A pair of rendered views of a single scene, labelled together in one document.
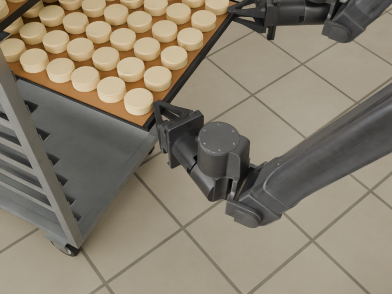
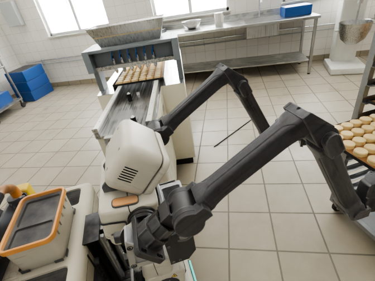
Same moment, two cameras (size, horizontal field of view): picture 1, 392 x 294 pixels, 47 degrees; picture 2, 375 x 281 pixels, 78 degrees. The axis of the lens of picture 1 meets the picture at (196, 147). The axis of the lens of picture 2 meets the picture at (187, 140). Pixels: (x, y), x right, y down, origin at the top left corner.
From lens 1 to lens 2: 1.32 m
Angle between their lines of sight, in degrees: 89
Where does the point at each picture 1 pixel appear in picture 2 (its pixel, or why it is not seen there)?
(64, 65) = (355, 122)
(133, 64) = (347, 133)
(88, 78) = (344, 124)
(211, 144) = not seen: hidden behind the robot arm
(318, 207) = not seen: outside the picture
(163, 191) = (360, 260)
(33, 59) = (364, 118)
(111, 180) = (365, 221)
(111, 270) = (318, 217)
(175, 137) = not seen: hidden behind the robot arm
